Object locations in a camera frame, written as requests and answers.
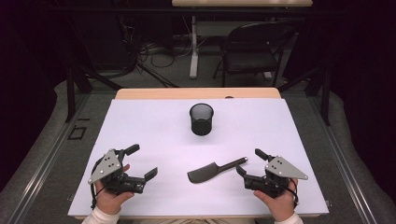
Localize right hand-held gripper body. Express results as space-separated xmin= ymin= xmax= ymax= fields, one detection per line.
xmin=243 ymin=155 xmax=309 ymax=199

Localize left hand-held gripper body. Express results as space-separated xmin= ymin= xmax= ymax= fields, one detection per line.
xmin=87 ymin=148 xmax=148 ymax=196

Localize black mesh pen cup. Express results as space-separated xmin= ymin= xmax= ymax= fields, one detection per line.
xmin=189 ymin=103 xmax=215 ymax=136

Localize person's left hand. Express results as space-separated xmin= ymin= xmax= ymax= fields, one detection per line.
xmin=94 ymin=163 xmax=135 ymax=216

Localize person's right hand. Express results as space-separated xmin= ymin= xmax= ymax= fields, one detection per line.
xmin=253 ymin=178 xmax=299 ymax=222

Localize white board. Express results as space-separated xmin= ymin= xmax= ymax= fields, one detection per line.
xmin=67 ymin=98 xmax=330 ymax=217

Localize light wooden table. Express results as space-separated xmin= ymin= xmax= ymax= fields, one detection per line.
xmin=74 ymin=87 xmax=321 ymax=220

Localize black folding chair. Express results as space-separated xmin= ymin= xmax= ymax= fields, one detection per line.
xmin=212 ymin=21 xmax=297 ymax=88

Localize wooden desk with white legs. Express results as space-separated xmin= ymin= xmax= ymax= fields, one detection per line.
xmin=171 ymin=0 xmax=314 ymax=80

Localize left hand-held gripper black cable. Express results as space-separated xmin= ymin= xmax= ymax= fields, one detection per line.
xmin=90 ymin=158 xmax=106 ymax=210

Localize hand-held gripper black cable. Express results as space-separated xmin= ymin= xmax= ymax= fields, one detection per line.
xmin=90 ymin=158 xmax=106 ymax=210
xmin=281 ymin=177 xmax=300 ymax=209

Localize right hand-held gripper black cable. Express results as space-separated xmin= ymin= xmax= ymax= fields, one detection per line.
xmin=281 ymin=177 xmax=300 ymax=209

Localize grey metal floor rail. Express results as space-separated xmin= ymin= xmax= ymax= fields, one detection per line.
xmin=306 ymin=92 xmax=378 ymax=224
xmin=6 ymin=92 xmax=92 ymax=224

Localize black metal frame post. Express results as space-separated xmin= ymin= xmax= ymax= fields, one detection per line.
xmin=64 ymin=66 xmax=124 ymax=123
xmin=277 ymin=66 xmax=332 ymax=127

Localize tangle of floor cables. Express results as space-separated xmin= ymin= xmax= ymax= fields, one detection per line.
xmin=118 ymin=15 xmax=194 ymax=79

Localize black metal frame crossbar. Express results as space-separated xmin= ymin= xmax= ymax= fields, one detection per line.
xmin=55 ymin=7 xmax=347 ymax=15

